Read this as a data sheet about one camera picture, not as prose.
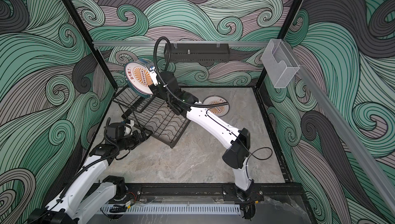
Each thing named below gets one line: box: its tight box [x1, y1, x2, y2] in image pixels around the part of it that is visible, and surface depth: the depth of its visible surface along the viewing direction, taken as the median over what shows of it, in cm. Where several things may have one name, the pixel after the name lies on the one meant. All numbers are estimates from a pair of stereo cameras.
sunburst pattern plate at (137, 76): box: [124, 61, 154, 97], surface depth 76 cm
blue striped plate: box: [135, 58, 152, 66], surface depth 84 cm
